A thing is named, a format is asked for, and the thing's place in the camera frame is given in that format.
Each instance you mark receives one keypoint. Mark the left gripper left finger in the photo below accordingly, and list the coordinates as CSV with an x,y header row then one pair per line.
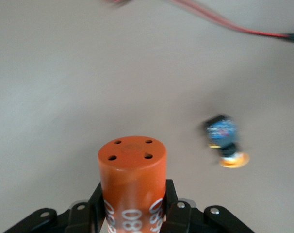
x,y
96,208

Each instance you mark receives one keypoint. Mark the orange 4680 cylinder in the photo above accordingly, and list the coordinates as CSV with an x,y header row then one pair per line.
x,y
132,174

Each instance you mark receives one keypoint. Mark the yellow push button switch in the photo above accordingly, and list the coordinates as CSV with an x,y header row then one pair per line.
x,y
222,132

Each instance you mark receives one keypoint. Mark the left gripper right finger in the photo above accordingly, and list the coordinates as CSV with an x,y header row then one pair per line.
x,y
171,201

